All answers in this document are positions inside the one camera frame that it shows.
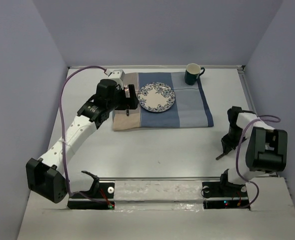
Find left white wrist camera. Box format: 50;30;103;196
107;69;125;86

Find blue floral ceramic plate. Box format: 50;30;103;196
137;82;176;113

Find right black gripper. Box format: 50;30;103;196
221;124;248;155

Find blue beige checked cloth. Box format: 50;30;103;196
112;72;214;131

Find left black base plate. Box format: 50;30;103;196
67;181;115;210

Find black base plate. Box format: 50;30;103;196
200;181;250;210
67;181;115;210

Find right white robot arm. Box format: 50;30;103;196
217;106;288;196

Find green white ceramic mug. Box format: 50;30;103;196
184;63;206;86

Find silver table knife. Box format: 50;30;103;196
215;153;226;161

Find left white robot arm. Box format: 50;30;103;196
25;79;139;204

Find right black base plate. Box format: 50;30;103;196
200;181;250;210

